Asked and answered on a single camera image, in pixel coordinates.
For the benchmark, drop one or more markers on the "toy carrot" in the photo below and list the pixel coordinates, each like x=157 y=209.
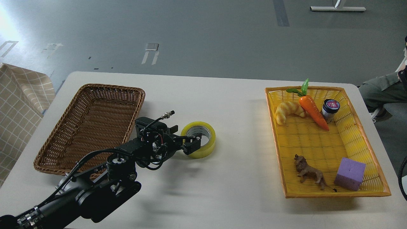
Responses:
x=308 y=104

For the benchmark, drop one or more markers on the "small dark jar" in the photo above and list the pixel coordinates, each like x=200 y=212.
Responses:
x=329 y=109

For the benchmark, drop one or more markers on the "beige checkered cloth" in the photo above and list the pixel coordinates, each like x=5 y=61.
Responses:
x=24 y=97

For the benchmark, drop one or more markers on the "yellow tape roll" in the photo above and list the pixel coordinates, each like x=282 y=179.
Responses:
x=208 y=140

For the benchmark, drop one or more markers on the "brown wicker basket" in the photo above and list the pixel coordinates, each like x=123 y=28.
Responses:
x=99 y=116

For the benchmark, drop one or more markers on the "purple foam cube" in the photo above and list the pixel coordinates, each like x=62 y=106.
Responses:
x=350 y=174

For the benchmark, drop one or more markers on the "white metal stand base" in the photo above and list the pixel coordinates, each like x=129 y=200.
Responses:
x=338 y=6

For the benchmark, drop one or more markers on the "toy croissant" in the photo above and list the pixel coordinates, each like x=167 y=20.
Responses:
x=287 y=108

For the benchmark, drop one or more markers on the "brown toy lion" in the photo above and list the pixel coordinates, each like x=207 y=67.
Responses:
x=304 y=171

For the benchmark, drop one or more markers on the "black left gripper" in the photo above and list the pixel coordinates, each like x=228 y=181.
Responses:
x=165 y=146

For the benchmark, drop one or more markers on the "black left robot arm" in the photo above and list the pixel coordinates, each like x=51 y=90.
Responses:
x=105 y=179

